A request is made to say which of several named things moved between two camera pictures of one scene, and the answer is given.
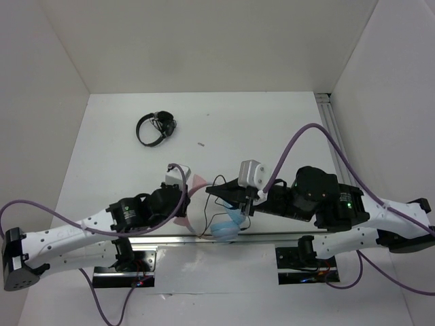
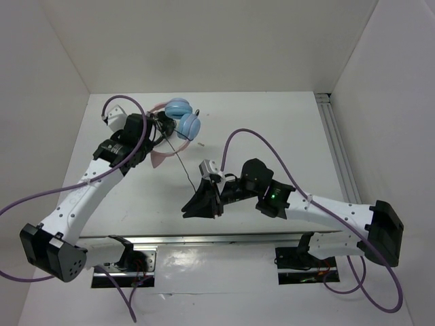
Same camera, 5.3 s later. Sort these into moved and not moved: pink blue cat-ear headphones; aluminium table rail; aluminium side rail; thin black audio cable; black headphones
Moved: pink blue cat-ear headphones; thin black audio cable
Not moved: aluminium side rail; aluminium table rail; black headphones
